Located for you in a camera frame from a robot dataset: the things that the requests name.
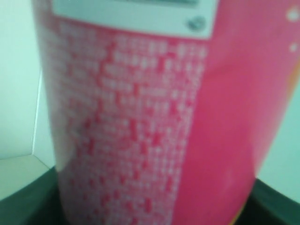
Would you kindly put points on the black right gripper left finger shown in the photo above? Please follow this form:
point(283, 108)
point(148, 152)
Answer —
point(38, 203)

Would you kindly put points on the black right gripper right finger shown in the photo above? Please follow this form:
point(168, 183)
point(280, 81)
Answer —
point(266, 206)

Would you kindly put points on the pink chips can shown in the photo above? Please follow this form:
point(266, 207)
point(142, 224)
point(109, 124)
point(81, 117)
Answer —
point(162, 111)

